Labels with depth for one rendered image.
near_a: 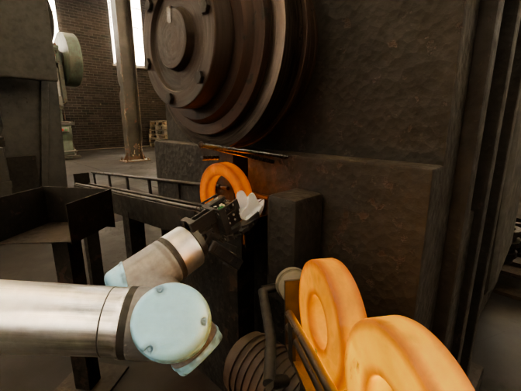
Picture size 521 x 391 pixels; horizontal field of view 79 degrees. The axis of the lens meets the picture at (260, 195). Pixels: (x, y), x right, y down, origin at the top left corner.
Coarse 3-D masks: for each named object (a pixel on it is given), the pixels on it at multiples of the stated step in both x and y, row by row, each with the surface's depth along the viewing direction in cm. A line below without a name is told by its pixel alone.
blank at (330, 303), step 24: (312, 264) 40; (336, 264) 39; (312, 288) 41; (336, 288) 35; (312, 312) 43; (336, 312) 34; (360, 312) 34; (312, 336) 42; (336, 336) 34; (336, 360) 34; (336, 384) 34
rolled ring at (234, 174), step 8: (208, 168) 84; (216, 168) 82; (224, 168) 80; (232, 168) 79; (208, 176) 85; (216, 176) 85; (224, 176) 80; (232, 176) 78; (240, 176) 78; (200, 184) 88; (208, 184) 86; (232, 184) 79; (240, 184) 77; (248, 184) 78; (200, 192) 89; (208, 192) 87; (248, 192) 78
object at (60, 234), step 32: (32, 192) 107; (64, 192) 111; (96, 192) 109; (0, 224) 97; (32, 224) 108; (64, 224) 110; (96, 224) 101; (64, 256) 101; (64, 384) 116; (96, 384) 116
